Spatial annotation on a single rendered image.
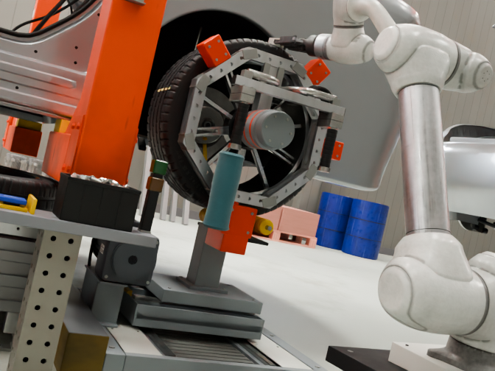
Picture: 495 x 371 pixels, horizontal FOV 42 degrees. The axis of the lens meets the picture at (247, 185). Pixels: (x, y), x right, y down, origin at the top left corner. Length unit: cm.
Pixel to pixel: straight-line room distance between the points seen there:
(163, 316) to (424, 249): 111
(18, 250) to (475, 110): 1111
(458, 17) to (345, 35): 1002
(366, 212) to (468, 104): 399
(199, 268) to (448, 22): 998
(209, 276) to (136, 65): 89
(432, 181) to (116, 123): 94
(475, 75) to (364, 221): 752
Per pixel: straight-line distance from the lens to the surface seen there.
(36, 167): 757
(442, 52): 168
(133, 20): 198
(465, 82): 174
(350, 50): 220
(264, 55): 230
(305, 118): 247
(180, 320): 231
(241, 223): 228
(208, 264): 243
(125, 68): 196
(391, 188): 1116
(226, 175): 211
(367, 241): 920
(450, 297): 143
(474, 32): 1250
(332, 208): 951
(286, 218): 843
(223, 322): 237
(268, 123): 214
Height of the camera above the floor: 65
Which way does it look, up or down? level
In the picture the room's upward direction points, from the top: 13 degrees clockwise
